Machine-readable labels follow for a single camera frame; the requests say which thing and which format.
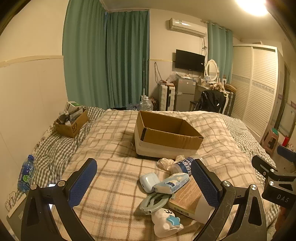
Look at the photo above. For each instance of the white air conditioner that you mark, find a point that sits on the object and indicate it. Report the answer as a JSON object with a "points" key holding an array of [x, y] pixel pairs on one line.
{"points": [[187, 27]]}

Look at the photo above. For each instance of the white ribbed suitcase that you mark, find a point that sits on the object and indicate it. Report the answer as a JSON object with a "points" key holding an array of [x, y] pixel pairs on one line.
{"points": [[166, 97]]}

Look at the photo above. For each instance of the brown paperback book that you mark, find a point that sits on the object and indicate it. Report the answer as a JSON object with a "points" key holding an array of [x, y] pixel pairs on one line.
{"points": [[185, 199]]}

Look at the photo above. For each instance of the white tissue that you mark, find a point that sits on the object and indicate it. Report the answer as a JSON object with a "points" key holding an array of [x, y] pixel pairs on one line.
{"points": [[165, 162]]}

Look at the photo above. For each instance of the white pole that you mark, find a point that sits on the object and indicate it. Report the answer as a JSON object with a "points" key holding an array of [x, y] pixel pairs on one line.
{"points": [[144, 76]]}

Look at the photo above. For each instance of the large cardboard box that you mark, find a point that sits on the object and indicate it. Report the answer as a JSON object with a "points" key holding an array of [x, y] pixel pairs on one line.
{"points": [[161, 143]]}

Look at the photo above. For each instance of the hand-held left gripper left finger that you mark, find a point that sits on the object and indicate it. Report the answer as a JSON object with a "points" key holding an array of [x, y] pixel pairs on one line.
{"points": [[82, 183]]}

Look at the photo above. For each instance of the narrow light green curtain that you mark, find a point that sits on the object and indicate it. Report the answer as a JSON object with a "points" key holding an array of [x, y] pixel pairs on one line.
{"points": [[219, 51]]}

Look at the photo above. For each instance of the large clear water jug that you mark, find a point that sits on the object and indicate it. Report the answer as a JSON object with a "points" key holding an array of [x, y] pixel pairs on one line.
{"points": [[146, 104]]}

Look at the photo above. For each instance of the white chair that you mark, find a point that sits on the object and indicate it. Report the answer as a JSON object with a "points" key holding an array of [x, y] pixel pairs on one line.
{"points": [[227, 102]]}

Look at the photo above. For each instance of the white plush toy blue star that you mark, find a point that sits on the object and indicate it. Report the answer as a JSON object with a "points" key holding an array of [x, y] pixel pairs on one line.
{"points": [[165, 222]]}

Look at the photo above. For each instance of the small printed cardboard box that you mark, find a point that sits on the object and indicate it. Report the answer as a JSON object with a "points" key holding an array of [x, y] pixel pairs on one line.
{"points": [[74, 127]]}

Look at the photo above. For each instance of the black wall television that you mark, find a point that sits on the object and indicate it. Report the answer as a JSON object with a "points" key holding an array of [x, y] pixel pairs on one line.
{"points": [[189, 60]]}

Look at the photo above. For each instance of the black jacket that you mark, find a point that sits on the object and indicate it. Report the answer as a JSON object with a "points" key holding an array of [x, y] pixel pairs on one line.
{"points": [[211, 100]]}

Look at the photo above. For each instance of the green checked bedsheet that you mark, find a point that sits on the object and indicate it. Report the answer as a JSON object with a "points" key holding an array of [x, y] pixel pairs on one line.
{"points": [[53, 153]]}

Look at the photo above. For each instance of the plaid beige blanket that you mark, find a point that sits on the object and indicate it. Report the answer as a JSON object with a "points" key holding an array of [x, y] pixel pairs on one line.
{"points": [[115, 166]]}

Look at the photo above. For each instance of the white earbuds case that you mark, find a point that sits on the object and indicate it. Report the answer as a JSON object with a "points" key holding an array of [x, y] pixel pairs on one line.
{"points": [[148, 183]]}

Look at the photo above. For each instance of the white oval vanity mirror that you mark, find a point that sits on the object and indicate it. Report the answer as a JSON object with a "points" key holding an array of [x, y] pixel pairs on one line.
{"points": [[211, 68]]}

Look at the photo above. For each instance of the clear canister with blue label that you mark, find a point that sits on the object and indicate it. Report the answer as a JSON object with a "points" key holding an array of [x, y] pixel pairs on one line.
{"points": [[182, 165]]}

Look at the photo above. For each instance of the dark items in small box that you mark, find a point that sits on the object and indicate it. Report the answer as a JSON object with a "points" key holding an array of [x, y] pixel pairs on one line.
{"points": [[63, 118]]}

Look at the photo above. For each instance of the red bottle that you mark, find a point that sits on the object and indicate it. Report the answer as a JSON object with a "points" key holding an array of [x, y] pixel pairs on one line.
{"points": [[285, 140]]}

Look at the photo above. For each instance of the white and green carton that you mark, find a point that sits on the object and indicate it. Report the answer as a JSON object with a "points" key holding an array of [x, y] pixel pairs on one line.
{"points": [[72, 106]]}

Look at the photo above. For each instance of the wide green curtain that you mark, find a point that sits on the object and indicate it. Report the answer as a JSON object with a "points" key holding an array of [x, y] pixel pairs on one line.
{"points": [[127, 60], [85, 58]]}

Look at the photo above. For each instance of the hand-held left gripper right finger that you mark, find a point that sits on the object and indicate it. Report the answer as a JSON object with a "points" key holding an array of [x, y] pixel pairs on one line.
{"points": [[204, 183]]}

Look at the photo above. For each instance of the blue label water bottle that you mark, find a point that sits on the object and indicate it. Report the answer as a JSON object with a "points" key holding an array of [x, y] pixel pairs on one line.
{"points": [[26, 173]]}

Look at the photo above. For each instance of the grey mini fridge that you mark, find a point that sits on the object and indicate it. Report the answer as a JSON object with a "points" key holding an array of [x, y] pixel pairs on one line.
{"points": [[185, 95]]}

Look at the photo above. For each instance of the plastic stool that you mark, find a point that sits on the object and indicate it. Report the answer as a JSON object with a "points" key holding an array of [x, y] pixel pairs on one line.
{"points": [[270, 140]]}

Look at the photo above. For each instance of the ceiling lamp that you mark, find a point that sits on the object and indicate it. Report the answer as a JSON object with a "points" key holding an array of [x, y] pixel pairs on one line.
{"points": [[252, 5]]}

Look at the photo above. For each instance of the blue and white tissue packet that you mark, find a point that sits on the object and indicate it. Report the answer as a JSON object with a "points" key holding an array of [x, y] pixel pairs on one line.
{"points": [[172, 183]]}

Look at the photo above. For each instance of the clear plastic bag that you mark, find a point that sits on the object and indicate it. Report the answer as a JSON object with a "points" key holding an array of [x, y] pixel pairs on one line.
{"points": [[172, 77]]}

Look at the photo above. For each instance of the white louvered wardrobe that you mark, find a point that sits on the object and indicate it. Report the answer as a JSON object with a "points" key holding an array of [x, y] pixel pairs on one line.
{"points": [[254, 88]]}

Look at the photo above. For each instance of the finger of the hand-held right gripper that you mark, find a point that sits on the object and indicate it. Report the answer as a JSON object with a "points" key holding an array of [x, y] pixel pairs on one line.
{"points": [[288, 151], [263, 165]]}

